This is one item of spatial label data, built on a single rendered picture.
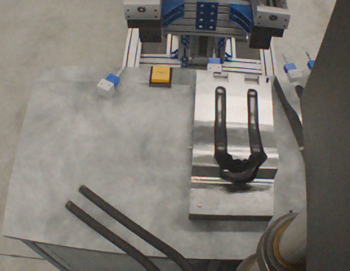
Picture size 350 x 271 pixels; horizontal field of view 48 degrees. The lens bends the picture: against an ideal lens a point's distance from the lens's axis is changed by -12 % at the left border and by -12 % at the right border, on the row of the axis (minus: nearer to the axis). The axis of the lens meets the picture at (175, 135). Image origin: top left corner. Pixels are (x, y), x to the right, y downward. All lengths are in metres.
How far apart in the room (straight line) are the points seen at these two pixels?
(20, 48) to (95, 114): 1.52
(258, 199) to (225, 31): 0.82
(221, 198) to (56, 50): 1.82
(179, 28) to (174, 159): 0.65
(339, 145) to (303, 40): 2.70
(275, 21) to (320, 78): 1.36
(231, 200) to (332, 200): 1.08
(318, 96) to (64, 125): 1.30
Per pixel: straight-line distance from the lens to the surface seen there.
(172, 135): 1.48
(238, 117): 1.43
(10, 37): 3.09
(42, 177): 1.48
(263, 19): 1.64
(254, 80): 1.55
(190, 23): 1.84
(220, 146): 1.33
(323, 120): 0.29
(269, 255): 0.58
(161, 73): 1.57
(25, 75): 2.80
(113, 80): 1.56
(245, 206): 1.33
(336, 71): 0.27
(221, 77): 1.53
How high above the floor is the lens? 2.10
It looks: 62 degrees down
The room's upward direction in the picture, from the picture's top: straight up
